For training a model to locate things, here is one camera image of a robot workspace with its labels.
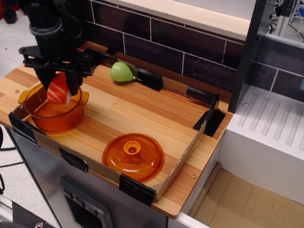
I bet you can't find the cardboard fence with black tape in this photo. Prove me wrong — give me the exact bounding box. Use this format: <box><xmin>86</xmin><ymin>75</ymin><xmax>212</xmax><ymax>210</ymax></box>
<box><xmin>8</xmin><ymin>47</ymin><xmax>227</xmax><ymax>208</ymax></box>

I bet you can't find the salmon sushi toy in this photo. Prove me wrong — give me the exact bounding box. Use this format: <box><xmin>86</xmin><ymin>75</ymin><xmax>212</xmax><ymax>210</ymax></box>
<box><xmin>47</xmin><ymin>72</ymin><xmax>72</xmax><ymax>105</ymax></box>

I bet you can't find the grey oven control panel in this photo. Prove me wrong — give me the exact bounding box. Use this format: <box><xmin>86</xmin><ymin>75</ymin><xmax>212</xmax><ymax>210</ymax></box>
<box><xmin>58</xmin><ymin>178</ymin><xmax>113</xmax><ymax>228</ymax></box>

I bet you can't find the white ridged sink drainboard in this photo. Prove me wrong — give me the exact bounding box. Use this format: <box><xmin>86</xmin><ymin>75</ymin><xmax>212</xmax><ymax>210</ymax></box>
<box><xmin>226</xmin><ymin>86</ymin><xmax>304</xmax><ymax>163</ymax></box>

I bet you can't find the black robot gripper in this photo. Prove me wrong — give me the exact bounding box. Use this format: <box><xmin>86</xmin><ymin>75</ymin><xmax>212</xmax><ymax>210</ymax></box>
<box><xmin>19</xmin><ymin>14</ymin><xmax>94</xmax><ymax>95</ymax></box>

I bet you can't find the orange transparent pot lid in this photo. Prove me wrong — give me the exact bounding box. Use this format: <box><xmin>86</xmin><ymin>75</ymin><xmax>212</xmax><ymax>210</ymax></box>
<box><xmin>102</xmin><ymin>133</ymin><xmax>164</xmax><ymax>183</ymax></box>

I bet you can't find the green toy pear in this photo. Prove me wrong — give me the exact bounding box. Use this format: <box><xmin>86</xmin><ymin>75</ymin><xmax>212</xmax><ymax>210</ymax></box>
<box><xmin>110</xmin><ymin>62</ymin><xmax>136</xmax><ymax>82</ymax></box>

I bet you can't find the black caster wheel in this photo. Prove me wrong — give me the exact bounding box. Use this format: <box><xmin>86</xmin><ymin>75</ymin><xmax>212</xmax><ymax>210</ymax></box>
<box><xmin>3</xmin><ymin>8</ymin><xmax>17</xmax><ymax>24</ymax></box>

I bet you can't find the orange transparent plastic pot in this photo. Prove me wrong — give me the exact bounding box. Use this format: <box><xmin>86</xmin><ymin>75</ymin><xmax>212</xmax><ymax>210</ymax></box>
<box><xmin>18</xmin><ymin>84</ymin><xmax>89</xmax><ymax>133</ymax></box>

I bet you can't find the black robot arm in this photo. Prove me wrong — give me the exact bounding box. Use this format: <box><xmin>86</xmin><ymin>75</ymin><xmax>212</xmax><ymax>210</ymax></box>
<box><xmin>19</xmin><ymin>0</ymin><xmax>94</xmax><ymax>95</ymax></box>

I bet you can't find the dark grey vertical post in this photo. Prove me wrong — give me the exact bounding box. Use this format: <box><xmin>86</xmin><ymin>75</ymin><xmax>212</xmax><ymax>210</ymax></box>
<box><xmin>228</xmin><ymin>0</ymin><xmax>276</xmax><ymax>113</ymax></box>

